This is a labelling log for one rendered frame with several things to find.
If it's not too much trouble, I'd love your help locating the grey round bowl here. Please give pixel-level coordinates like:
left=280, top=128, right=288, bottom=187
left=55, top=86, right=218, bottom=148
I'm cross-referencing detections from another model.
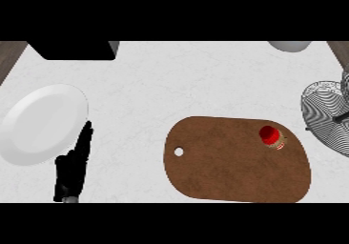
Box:
left=268, top=40, right=314, bottom=53

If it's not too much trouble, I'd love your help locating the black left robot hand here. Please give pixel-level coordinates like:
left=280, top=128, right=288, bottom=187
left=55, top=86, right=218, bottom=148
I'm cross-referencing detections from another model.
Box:
left=52, top=120, right=95, bottom=203

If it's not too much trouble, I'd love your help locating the black box appliance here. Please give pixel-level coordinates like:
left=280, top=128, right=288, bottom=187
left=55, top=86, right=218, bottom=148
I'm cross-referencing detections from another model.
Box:
left=27, top=40, right=122, bottom=61

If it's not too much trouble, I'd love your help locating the brown wooden cutting board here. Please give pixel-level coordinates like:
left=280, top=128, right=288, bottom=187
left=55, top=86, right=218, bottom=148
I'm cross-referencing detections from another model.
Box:
left=163, top=115, right=313, bottom=204

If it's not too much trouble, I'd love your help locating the white oval plate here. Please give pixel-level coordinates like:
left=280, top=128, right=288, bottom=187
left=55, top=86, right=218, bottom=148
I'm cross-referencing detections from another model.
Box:
left=0, top=83, right=91, bottom=166

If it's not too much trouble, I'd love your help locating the tiered wire basket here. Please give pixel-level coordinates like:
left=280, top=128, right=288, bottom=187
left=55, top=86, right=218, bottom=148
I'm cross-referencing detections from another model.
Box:
left=301, top=60, right=349, bottom=160

